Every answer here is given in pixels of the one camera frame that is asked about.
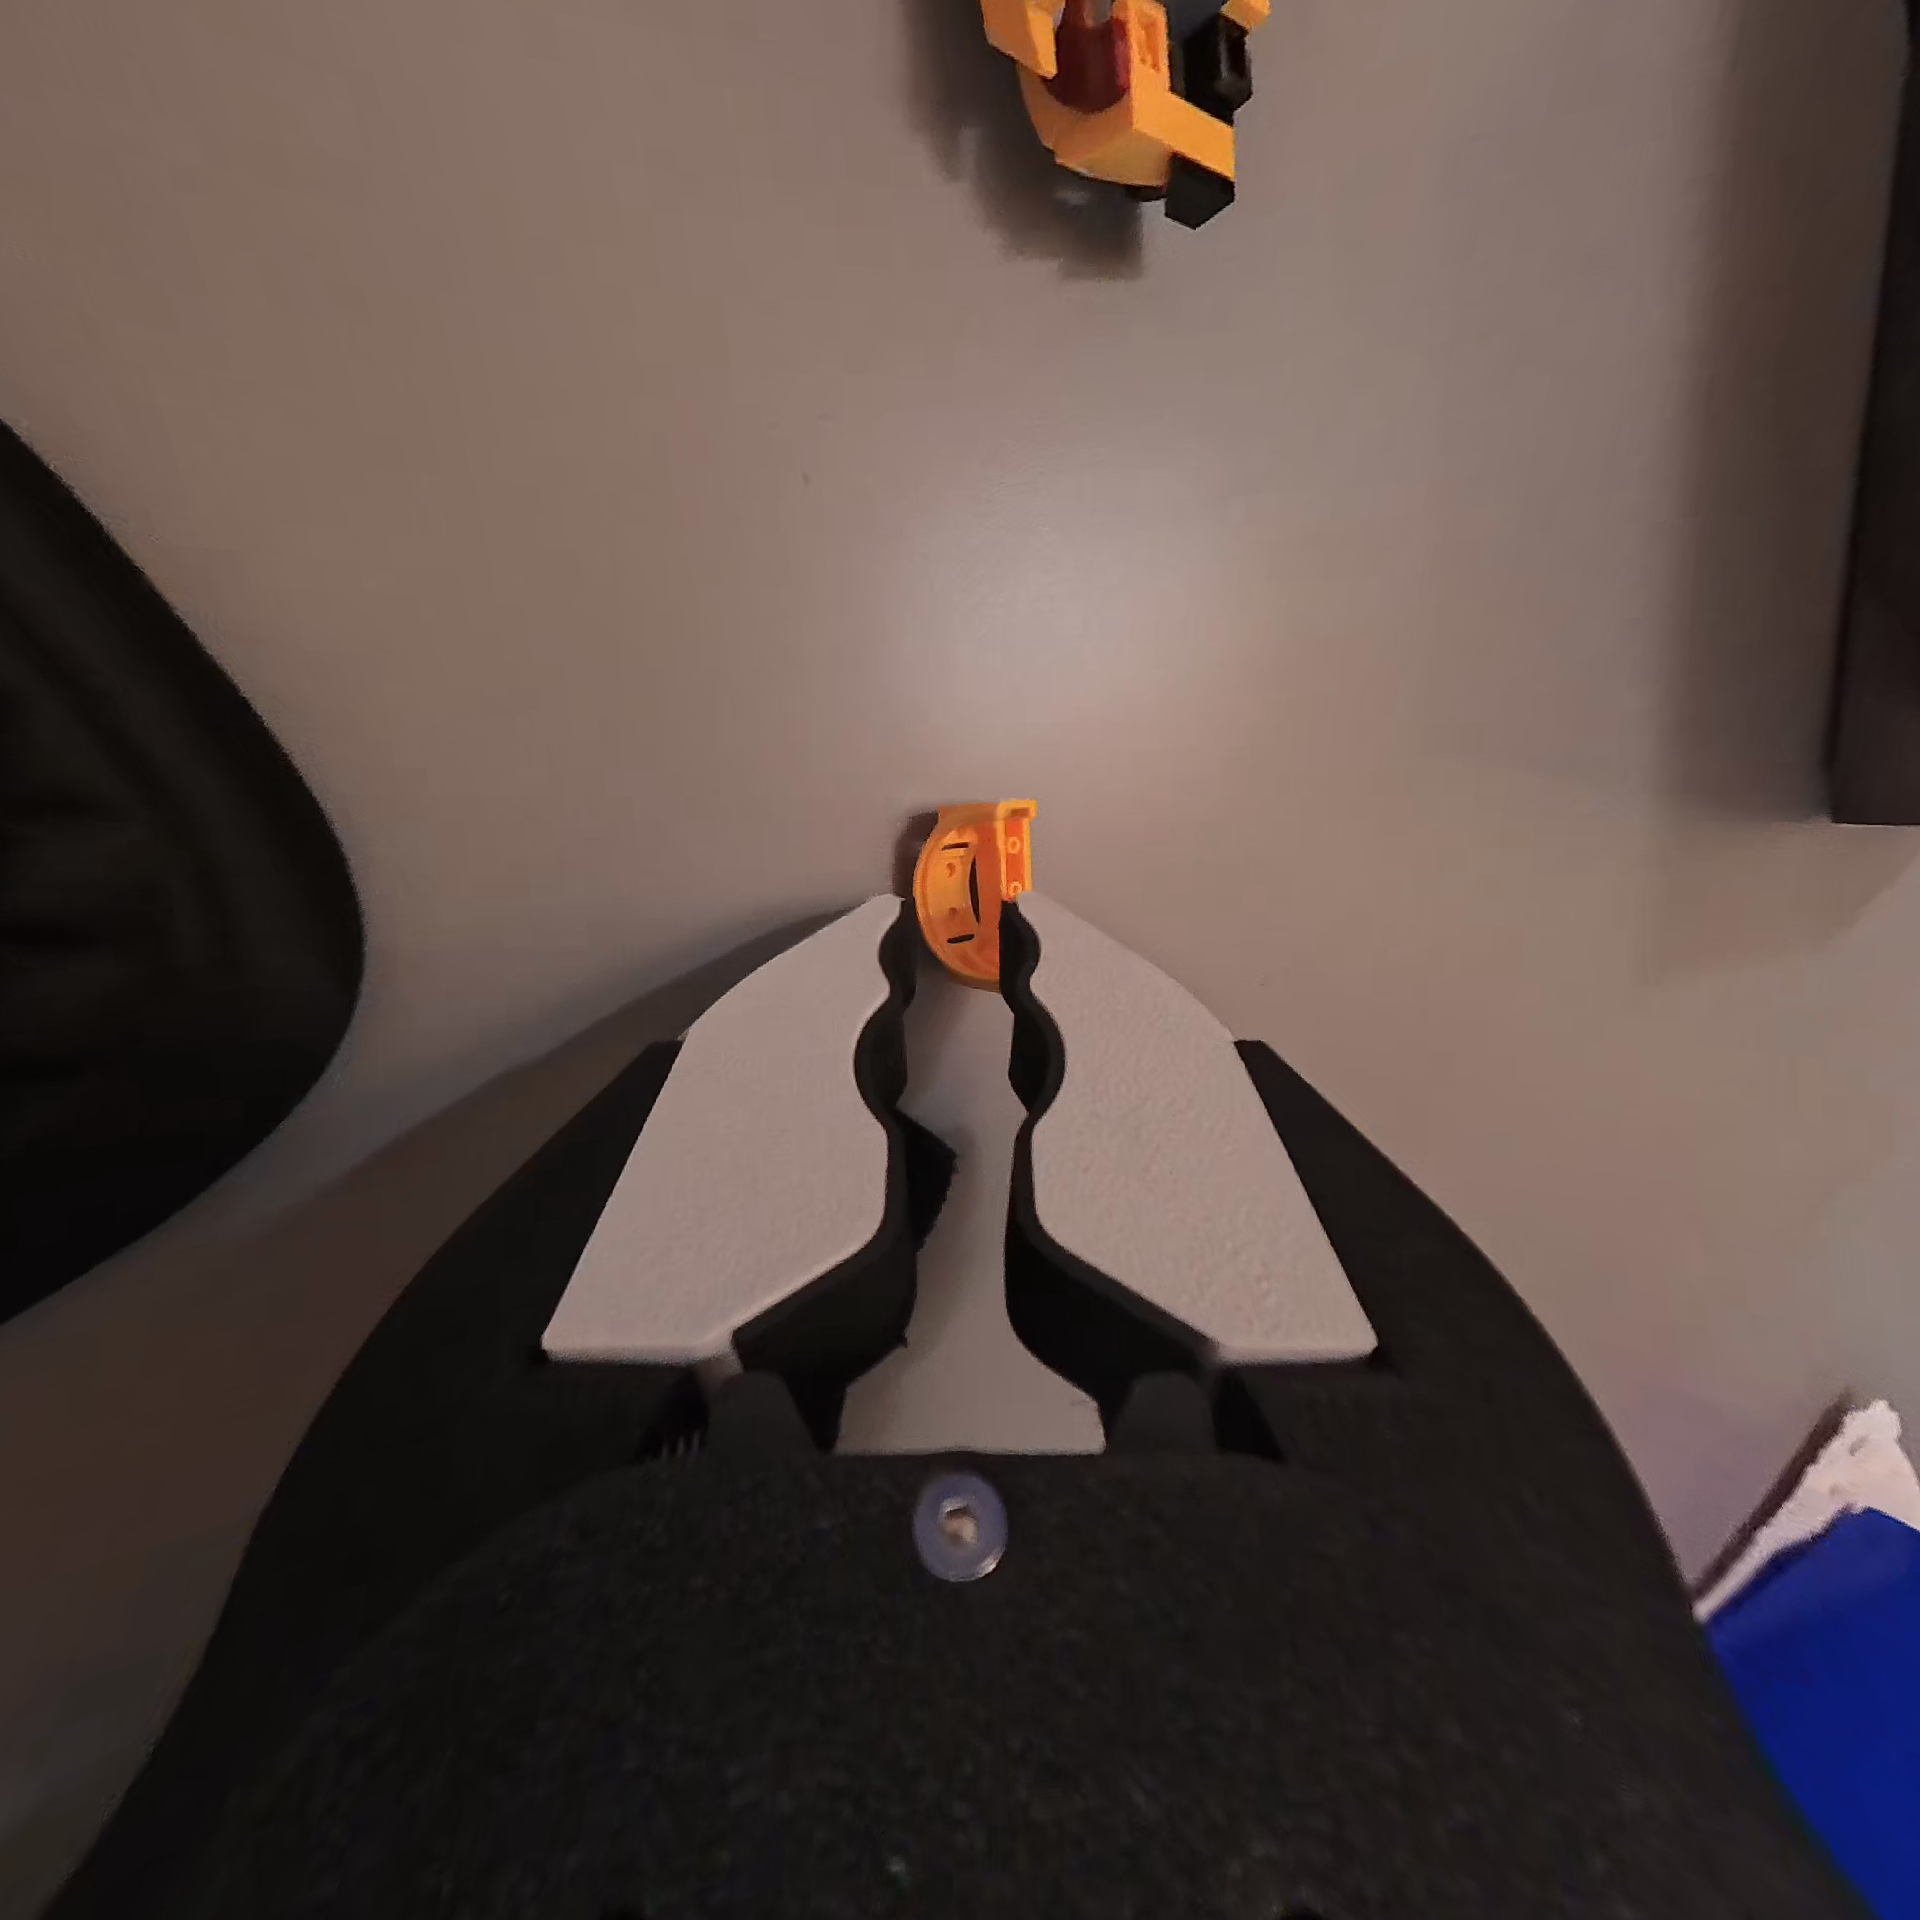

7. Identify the dark upright object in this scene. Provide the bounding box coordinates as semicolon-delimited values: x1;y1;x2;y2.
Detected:
1822;0;1920;828

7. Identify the person's left forearm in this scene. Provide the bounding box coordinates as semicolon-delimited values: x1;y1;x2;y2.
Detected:
0;420;369;1326

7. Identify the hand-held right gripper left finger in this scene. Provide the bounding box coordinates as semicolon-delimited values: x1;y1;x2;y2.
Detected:
544;896;962;1449

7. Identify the orange lego vehicle model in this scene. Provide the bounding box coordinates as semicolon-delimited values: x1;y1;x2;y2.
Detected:
979;0;1274;232

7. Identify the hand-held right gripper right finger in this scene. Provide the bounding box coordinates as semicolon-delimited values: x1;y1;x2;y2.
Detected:
1006;896;1376;1445

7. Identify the orange lego arch piece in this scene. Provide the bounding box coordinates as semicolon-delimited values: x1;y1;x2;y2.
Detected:
911;798;1040;994

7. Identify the large blue storage bin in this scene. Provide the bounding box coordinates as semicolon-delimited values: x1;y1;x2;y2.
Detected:
1692;1394;1920;1920

